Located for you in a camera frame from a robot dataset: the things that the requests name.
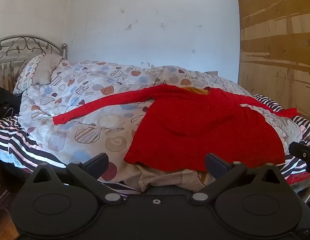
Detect patterned white quilt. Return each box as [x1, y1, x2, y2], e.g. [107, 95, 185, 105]
[19, 60, 304, 193]

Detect striped bed sheet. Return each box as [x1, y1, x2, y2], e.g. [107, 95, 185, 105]
[0, 94, 310, 193]

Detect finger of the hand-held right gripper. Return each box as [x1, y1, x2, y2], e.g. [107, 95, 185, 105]
[288, 141, 310, 173]

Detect plywood panel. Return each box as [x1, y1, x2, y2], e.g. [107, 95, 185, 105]
[235, 0, 310, 110]

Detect black bag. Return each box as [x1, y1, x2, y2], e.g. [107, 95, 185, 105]
[0, 87, 22, 118]

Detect patterned pillow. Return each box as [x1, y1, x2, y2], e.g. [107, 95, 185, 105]
[14, 54, 64, 94]

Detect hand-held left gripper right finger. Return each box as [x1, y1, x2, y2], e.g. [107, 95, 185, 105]
[189, 152, 281, 204]

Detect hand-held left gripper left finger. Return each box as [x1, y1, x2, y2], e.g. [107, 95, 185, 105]
[32, 152, 124, 204]

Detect metal bed frame rail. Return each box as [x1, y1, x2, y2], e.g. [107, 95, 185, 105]
[286, 171, 310, 205]

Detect metal bed headboard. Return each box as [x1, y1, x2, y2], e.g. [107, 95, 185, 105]
[0, 35, 68, 88]

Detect red sweater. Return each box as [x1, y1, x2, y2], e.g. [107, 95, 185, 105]
[53, 84, 305, 173]

